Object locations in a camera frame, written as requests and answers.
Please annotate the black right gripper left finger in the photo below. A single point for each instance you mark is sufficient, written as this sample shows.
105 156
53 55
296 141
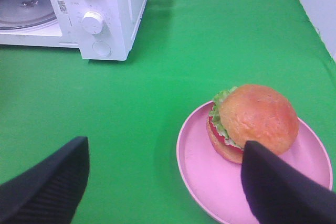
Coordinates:
50 191

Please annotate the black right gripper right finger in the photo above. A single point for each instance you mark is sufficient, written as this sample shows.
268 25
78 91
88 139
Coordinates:
278 193

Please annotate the pink round plate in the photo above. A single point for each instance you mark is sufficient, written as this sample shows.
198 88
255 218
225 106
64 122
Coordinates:
214 182

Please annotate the burger with lettuce and tomato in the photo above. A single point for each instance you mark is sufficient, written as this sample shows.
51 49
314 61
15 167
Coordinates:
251 112

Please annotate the round white door release button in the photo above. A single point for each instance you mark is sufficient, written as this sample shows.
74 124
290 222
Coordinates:
101 48

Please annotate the white timer knob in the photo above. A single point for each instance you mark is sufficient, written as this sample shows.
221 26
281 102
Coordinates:
92 22

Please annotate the green table cloth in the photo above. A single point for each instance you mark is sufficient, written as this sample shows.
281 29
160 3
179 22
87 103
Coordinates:
132 111

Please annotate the glass microwave turntable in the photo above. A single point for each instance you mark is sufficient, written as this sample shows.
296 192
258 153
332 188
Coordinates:
19 14

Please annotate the white microwave oven body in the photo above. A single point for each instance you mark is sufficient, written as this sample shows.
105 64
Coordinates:
121 22

